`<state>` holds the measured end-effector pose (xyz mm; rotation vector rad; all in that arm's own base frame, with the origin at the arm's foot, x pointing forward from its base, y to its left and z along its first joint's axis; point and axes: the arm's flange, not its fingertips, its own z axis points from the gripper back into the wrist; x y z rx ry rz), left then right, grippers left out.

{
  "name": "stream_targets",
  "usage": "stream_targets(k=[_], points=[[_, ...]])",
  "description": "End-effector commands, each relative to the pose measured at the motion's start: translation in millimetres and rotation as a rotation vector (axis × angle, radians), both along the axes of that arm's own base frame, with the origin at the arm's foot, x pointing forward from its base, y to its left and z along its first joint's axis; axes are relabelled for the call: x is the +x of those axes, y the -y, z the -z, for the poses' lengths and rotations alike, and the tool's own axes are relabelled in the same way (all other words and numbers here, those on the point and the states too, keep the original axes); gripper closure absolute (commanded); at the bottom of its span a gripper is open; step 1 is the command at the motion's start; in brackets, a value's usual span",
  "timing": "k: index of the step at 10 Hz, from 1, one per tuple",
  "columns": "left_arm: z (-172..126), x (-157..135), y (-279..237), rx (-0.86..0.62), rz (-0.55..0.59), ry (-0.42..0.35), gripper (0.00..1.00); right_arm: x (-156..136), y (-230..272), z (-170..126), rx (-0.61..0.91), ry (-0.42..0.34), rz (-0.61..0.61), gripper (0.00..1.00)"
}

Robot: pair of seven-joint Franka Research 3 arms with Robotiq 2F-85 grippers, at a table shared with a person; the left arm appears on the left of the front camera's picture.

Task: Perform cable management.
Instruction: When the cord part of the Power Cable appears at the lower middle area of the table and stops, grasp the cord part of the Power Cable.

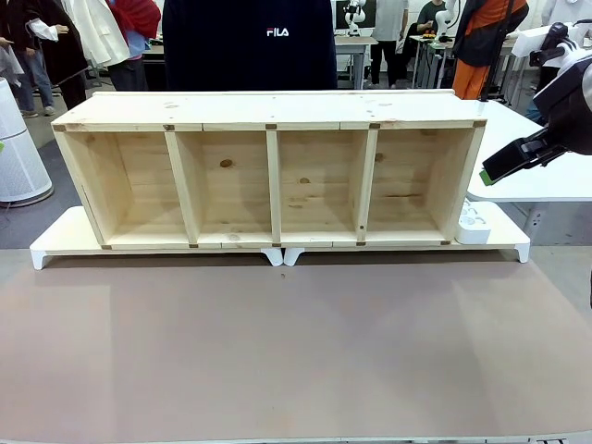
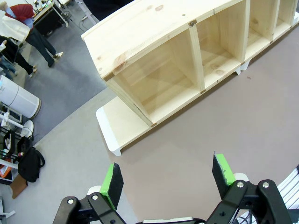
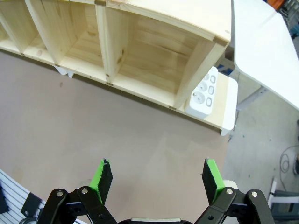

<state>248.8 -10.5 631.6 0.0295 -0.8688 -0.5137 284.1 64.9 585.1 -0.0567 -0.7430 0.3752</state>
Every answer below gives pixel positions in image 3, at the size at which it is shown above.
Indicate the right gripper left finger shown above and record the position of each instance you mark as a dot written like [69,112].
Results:
[102,184]

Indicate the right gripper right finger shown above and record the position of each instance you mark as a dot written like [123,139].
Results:
[211,184]

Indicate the white power strip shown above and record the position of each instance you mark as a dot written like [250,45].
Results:
[198,103]

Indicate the light wooden cubby shelf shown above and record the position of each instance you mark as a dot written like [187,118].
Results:
[151,58]

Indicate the white table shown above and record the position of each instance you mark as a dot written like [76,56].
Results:
[261,35]

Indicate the black mounting bracket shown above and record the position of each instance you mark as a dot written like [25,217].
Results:
[31,204]

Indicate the grey metal frame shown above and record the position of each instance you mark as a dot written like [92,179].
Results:
[285,198]

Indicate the aluminium profile rail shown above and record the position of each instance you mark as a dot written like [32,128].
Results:
[14,184]

